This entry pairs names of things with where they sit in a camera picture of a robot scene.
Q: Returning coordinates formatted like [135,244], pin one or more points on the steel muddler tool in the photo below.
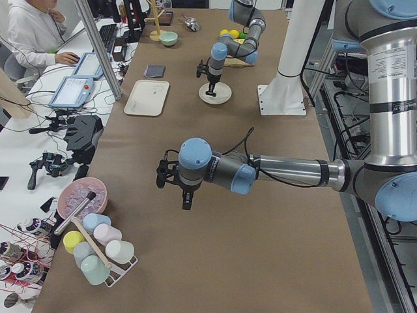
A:
[59,229]

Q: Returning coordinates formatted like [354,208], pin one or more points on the round cream plate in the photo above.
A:
[223,93]

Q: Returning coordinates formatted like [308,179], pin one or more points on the white cup rack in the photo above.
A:
[118,271]

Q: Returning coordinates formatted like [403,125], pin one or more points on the person in white hoodie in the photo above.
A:
[35,31]

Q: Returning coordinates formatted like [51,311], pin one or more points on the teach pendant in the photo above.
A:
[72,92]
[89,66]

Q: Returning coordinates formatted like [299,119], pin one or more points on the mint green bowl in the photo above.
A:
[169,38]

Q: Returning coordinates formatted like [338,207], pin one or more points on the white cup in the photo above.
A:
[120,251]

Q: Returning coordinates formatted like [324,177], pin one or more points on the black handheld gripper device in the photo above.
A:
[54,163]

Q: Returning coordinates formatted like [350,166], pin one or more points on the pink cup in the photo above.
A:
[105,233]

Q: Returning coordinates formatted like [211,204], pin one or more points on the grey folded cloth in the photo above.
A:
[154,71]

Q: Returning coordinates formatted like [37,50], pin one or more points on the blue cup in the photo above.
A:
[92,220]

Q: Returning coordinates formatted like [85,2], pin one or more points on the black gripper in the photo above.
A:
[186,190]
[213,79]

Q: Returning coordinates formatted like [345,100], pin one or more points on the wooden mug tree stand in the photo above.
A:
[157,11]

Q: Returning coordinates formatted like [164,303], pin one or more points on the aluminium frame post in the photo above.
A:
[99,48]

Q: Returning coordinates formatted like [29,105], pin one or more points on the near teach pendant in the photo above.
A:
[72,92]

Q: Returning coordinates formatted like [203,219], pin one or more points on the far teach pendant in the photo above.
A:
[89,66]

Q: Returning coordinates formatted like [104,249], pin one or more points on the yellow cup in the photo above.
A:
[71,239]

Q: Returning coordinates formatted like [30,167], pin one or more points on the steel scoop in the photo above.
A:
[191,23]

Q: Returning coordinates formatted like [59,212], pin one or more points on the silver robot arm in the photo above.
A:
[243,13]
[386,178]

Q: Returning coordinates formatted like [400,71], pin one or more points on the black keyboard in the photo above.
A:
[107,34]

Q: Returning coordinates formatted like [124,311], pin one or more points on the yellow lemon near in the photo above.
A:
[234,33]

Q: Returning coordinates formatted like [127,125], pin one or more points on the mint cup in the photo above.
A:
[94,270]

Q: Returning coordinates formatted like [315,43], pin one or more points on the pink bowl with ice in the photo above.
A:
[77,191]

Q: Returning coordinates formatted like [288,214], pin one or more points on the black stand mount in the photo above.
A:
[82,137]

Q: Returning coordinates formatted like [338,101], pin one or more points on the bamboo cutting board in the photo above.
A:
[234,62]

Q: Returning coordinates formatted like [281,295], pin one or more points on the grey cup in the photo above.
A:
[81,251]

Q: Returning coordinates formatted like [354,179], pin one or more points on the cream rabbit tray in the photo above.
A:
[147,98]

